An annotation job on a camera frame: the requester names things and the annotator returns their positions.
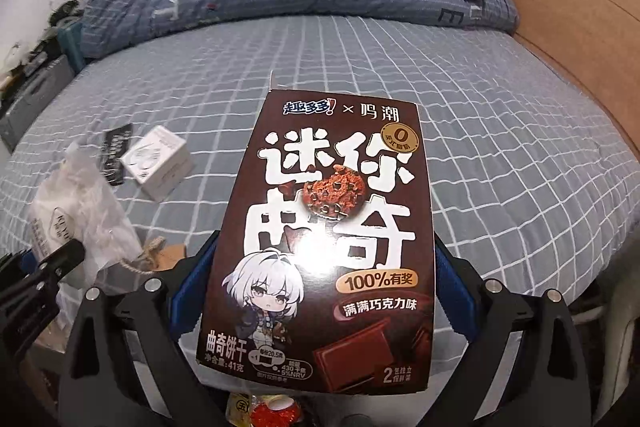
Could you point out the brown paper tag with twine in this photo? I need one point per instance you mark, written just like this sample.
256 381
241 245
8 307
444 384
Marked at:
167 257

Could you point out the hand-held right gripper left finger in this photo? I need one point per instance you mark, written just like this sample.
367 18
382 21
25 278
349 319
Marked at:
187 287

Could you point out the wooden headboard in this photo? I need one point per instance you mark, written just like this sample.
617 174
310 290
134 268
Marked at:
590 32

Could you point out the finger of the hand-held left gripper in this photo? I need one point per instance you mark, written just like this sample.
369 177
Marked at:
31 258
60 259

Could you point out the teal box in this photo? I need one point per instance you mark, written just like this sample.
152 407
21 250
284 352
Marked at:
70 47

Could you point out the red plastic bag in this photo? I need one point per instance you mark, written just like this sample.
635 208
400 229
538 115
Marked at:
275 417

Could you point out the grey storage box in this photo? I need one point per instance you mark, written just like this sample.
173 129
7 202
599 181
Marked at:
35 97

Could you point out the small black packet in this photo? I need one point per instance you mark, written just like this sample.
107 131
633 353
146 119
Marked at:
116 152

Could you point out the clear plastic bag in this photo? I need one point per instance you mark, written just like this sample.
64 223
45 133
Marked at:
85 207

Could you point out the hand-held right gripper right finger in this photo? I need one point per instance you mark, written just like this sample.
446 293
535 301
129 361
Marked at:
452 292

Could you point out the white plastic furniture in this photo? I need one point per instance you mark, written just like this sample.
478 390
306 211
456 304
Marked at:
600 322

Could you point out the small white box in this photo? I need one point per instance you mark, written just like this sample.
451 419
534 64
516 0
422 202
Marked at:
160 157

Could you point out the brown cookie box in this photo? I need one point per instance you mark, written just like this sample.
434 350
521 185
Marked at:
325 207

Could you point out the grey checked bed sheet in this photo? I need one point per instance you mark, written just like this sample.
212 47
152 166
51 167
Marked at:
500 157

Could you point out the dark bedside clutter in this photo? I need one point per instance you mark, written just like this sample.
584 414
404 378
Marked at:
60 19

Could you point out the yellow snack packet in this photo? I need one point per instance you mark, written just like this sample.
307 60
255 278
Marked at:
240 412

